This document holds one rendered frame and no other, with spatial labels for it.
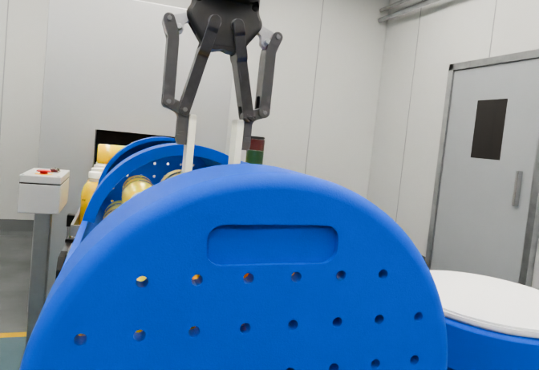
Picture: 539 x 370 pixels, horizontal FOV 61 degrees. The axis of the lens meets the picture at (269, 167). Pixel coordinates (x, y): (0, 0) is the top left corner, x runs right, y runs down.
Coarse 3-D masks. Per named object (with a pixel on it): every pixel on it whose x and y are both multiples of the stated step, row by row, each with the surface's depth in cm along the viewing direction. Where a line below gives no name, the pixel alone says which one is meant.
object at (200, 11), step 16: (192, 0) 49; (208, 0) 49; (224, 0) 50; (240, 0) 49; (256, 0) 50; (192, 16) 49; (208, 16) 49; (224, 16) 50; (240, 16) 50; (256, 16) 51; (224, 32) 50; (256, 32) 51; (224, 48) 50
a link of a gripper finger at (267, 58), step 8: (280, 32) 52; (272, 40) 52; (280, 40) 52; (272, 48) 52; (264, 56) 52; (272, 56) 52; (264, 64) 52; (272, 64) 52; (264, 72) 52; (272, 72) 52; (264, 80) 52; (272, 80) 52; (264, 88) 52; (272, 88) 52; (256, 96) 54; (264, 96) 52; (256, 104) 54; (264, 104) 52; (264, 112) 52
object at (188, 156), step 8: (192, 120) 49; (192, 128) 49; (192, 136) 49; (184, 144) 51; (192, 144) 50; (184, 152) 51; (192, 152) 50; (184, 160) 50; (192, 160) 50; (184, 168) 50
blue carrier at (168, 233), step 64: (192, 192) 26; (256, 192) 27; (320, 192) 29; (128, 256) 25; (192, 256) 26; (256, 256) 28; (320, 256) 29; (384, 256) 30; (64, 320) 25; (128, 320) 26; (192, 320) 27; (256, 320) 28; (320, 320) 29; (384, 320) 31
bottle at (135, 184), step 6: (126, 180) 102; (132, 180) 96; (138, 180) 94; (144, 180) 96; (150, 180) 104; (126, 186) 92; (132, 186) 90; (138, 186) 89; (144, 186) 90; (150, 186) 91; (126, 192) 89; (132, 192) 88; (138, 192) 87; (126, 198) 88
